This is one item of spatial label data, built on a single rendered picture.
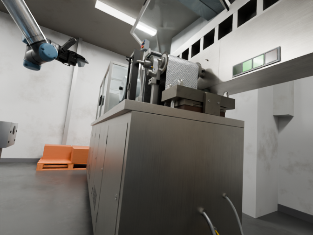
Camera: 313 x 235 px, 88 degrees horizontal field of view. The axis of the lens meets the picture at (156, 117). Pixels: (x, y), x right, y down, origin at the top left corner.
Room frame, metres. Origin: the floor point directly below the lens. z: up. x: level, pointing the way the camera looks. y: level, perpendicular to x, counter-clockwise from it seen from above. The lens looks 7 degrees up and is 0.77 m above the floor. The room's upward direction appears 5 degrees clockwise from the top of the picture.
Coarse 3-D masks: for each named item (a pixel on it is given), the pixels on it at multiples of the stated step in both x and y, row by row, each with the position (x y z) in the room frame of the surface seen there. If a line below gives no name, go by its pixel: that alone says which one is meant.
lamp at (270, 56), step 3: (273, 51) 0.69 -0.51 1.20; (276, 51) 0.68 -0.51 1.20; (267, 54) 0.72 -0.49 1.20; (270, 54) 0.71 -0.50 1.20; (273, 54) 0.69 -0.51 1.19; (276, 54) 0.68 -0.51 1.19; (267, 57) 0.72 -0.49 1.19; (270, 57) 0.71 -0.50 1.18; (273, 57) 0.69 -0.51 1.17; (276, 57) 0.68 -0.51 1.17; (267, 60) 0.72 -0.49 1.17; (270, 60) 0.71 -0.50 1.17; (273, 60) 0.69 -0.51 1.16
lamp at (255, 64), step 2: (260, 56) 0.75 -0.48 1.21; (262, 56) 0.74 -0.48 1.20; (254, 58) 0.78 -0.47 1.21; (256, 58) 0.77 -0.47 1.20; (258, 58) 0.76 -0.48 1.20; (260, 58) 0.75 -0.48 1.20; (262, 58) 0.74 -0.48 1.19; (254, 60) 0.78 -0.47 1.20; (256, 60) 0.77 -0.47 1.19; (258, 60) 0.76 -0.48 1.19; (260, 60) 0.75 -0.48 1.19; (262, 60) 0.74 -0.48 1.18; (254, 62) 0.78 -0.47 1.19; (256, 62) 0.77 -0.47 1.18; (258, 62) 0.76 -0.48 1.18; (260, 62) 0.75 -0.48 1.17; (262, 62) 0.74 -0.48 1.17; (254, 64) 0.78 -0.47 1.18; (256, 64) 0.77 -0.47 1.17; (258, 64) 0.76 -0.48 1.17; (260, 64) 0.75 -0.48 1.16; (262, 64) 0.74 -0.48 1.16; (254, 66) 0.77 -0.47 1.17; (256, 66) 0.77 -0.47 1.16
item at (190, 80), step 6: (168, 72) 0.96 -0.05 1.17; (174, 72) 0.97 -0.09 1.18; (180, 72) 0.99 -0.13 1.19; (186, 72) 1.01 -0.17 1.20; (168, 78) 0.96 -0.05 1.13; (174, 78) 0.98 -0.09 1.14; (180, 78) 0.99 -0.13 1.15; (186, 78) 1.01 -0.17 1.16; (192, 78) 1.03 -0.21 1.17; (174, 84) 0.98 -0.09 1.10; (186, 84) 1.01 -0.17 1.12; (192, 84) 1.03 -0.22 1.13
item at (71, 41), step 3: (69, 39) 0.94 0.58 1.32; (72, 39) 0.94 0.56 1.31; (66, 42) 0.95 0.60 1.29; (69, 42) 0.93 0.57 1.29; (72, 42) 0.94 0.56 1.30; (63, 45) 0.93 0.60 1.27; (66, 45) 0.92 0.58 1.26; (69, 45) 0.93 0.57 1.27; (63, 48) 0.91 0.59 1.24; (66, 48) 0.92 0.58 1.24
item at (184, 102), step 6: (180, 102) 0.82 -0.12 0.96; (186, 102) 0.79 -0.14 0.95; (192, 102) 0.81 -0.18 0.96; (198, 102) 0.83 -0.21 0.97; (180, 108) 0.82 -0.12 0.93; (186, 108) 0.80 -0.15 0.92; (192, 108) 0.81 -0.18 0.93; (198, 108) 0.83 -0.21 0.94; (222, 108) 0.89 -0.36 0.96; (222, 114) 0.90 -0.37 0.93
